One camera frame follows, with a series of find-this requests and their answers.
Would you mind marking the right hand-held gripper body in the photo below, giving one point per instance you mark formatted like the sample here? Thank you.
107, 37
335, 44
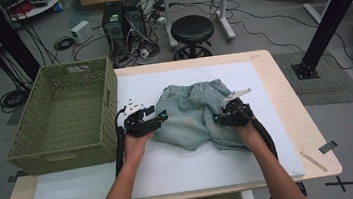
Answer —
238, 114

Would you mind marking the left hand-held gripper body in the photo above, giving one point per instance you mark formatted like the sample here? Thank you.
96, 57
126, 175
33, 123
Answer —
140, 125

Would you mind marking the light blue denim skirt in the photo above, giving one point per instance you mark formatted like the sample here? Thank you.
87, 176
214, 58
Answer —
186, 118

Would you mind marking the green woven basket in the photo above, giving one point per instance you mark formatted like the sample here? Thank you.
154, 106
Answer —
63, 125

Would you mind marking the person's left hand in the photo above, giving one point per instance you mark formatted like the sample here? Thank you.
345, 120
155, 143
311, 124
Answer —
134, 148

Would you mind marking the person's right hand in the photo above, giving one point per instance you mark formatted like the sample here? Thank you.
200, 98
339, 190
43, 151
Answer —
250, 134

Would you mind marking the white foam mat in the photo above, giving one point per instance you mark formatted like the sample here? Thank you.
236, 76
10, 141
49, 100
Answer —
189, 175

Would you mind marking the black computer tower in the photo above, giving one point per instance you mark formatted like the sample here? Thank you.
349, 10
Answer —
113, 29
135, 20

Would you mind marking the thin wooden stick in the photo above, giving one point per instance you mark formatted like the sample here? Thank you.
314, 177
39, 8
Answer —
313, 161

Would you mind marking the black round stool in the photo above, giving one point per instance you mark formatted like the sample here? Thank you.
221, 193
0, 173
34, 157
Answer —
191, 29

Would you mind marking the black tape piece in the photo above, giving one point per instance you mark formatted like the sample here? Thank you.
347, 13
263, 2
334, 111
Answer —
14, 177
328, 147

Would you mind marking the grey floor mat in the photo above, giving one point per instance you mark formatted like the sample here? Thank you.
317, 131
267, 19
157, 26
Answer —
330, 85

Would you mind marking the small white box device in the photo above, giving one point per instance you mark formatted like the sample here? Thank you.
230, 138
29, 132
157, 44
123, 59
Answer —
81, 31

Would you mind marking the black tape cross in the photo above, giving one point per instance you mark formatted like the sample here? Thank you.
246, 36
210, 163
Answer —
340, 183

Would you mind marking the round white table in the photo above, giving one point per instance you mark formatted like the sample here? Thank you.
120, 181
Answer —
40, 7

